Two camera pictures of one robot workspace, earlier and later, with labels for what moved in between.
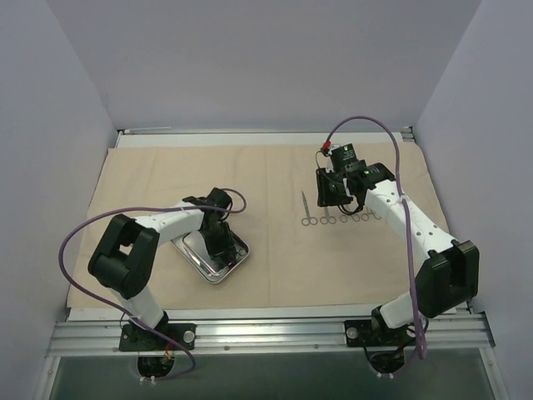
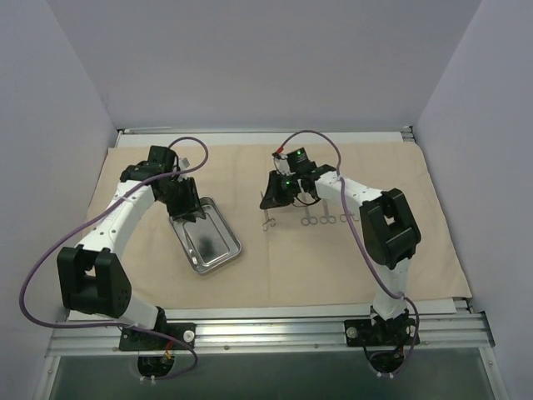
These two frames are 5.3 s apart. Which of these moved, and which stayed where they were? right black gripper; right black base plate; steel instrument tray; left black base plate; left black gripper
Moved: right black gripper; left black gripper; steel instrument tray
Stayed: left black base plate; right black base plate
